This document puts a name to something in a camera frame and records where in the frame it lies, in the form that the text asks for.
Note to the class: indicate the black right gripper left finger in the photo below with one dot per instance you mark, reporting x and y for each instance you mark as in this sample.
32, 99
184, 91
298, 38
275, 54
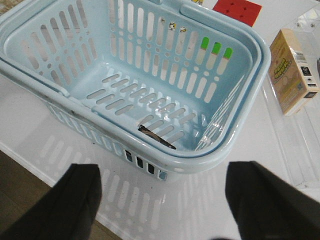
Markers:
65, 212

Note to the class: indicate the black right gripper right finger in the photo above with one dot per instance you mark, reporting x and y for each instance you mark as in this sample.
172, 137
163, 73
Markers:
265, 207

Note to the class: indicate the dark snack packet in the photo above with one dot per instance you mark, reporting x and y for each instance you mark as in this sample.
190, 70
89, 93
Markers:
155, 137

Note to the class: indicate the beige tissue pack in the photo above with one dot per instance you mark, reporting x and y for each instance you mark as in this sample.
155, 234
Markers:
292, 79

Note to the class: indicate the light blue plastic basket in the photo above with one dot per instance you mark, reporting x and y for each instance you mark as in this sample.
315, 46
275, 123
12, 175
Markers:
104, 67

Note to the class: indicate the clear acrylic tray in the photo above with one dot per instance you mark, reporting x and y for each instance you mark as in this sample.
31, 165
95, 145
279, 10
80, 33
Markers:
298, 135

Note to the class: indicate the red square box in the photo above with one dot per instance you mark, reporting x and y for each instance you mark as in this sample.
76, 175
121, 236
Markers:
244, 11

